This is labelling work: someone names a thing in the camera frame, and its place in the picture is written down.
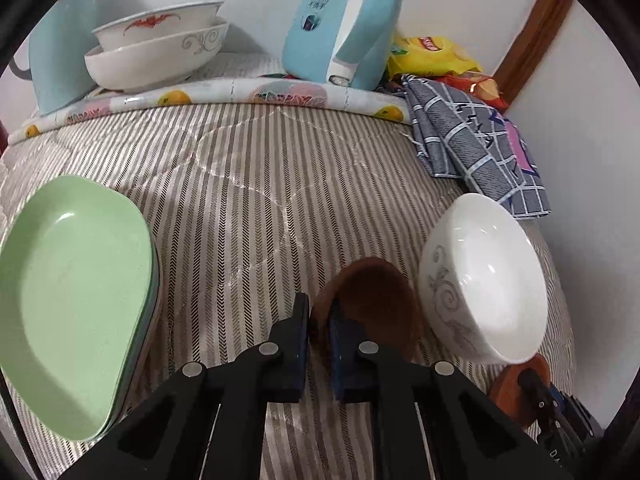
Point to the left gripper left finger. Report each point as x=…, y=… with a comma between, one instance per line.
x=207, y=422

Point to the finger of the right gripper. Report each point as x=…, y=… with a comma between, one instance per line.
x=545, y=407
x=584, y=425

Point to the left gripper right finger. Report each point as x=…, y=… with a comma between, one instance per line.
x=428, y=422

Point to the brown small bowl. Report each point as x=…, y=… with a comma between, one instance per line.
x=374, y=293
x=507, y=394

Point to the blue square plate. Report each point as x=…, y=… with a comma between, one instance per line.
x=145, y=319

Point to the white ceramic bowl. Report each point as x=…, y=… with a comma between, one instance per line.
x=481, y=285

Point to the green square plate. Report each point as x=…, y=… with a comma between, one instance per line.
x=79, y=280

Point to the striped quilted table cover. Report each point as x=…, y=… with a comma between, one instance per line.
x=249, y=203

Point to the grey checked folded cloth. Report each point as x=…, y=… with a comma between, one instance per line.
x=460, y=137

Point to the orange snack bag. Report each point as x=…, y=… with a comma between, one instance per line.
x=481, y=86

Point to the fruit print rolled mat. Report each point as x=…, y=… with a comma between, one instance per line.
x=263, y=90

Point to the large white porcelain bowl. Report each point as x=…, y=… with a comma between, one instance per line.
x=151, y=63

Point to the yellow chips bag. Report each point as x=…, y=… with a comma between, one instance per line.
x=428, y=56

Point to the light blue thermos jug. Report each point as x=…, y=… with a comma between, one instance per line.
x=56, y=54

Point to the light blue electric kettle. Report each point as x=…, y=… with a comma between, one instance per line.
x=341, y=42

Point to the brown wooden door frame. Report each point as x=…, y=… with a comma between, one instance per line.
x=545, y=19

